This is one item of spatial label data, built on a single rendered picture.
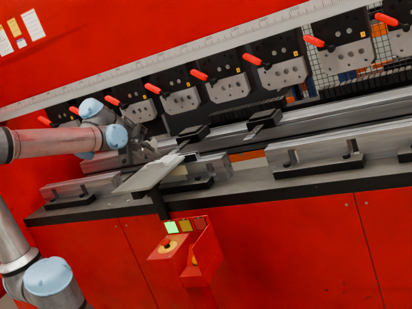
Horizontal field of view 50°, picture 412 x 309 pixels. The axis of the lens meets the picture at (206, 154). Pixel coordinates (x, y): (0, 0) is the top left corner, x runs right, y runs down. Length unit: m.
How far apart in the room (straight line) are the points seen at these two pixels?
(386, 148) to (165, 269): 0.81
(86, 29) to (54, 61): 0.23
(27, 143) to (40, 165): 1.21
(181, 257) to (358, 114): 0.82
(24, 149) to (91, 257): 1.03
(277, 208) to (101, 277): 1.01
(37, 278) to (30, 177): 1.19
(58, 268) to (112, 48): 0.84
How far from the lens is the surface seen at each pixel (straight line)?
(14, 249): 1.34
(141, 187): 1.55
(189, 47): 1.53
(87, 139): 1.29
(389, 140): 1.45
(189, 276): 1.51
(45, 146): 1.23
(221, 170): 1.66
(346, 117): 1.71
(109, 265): 2.09
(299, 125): 1.76
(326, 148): 1.49
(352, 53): 1.39
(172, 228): 1.63
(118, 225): 1.91
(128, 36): 1.65
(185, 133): 1.92
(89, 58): 1.79
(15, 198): 2.31
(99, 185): 2.04
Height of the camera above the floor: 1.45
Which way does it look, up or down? 16 degrees down
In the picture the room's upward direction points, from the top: 20 degrees counter-clockwise
